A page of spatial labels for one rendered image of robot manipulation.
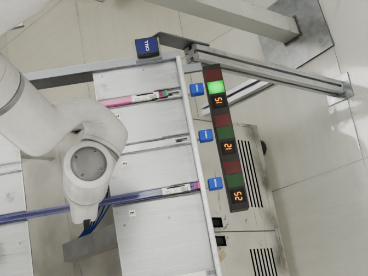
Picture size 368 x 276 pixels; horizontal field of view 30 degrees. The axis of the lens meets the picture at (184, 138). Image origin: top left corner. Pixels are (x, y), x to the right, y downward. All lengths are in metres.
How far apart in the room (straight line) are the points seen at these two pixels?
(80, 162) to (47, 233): 0.95
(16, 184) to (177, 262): 0.38
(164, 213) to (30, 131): 0.49
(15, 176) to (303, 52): 1.08
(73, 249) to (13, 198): 0.45
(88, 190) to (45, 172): 0.95
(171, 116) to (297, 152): 0.77
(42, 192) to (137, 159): 0.68
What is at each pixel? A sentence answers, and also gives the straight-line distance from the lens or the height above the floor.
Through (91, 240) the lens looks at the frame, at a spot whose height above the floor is 0.66.
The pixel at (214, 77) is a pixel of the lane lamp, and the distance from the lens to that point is 1.57.
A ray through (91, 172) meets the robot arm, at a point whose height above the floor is 1.08.
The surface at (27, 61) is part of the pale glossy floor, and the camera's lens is 3.49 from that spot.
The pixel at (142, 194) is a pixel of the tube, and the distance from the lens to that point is 1.46.
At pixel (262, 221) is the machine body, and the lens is 2.11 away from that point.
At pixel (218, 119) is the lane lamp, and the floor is 0.66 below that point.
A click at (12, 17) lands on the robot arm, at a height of 1.33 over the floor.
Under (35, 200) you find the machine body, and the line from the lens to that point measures 2.16.
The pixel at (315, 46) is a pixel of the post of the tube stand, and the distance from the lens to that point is 2.21.
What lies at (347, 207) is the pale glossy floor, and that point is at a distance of 2.10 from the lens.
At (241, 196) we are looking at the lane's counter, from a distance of 1.49.
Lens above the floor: 1.78
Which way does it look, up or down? 44 degrees down
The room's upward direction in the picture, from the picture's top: 83 degrees counter-clockwise
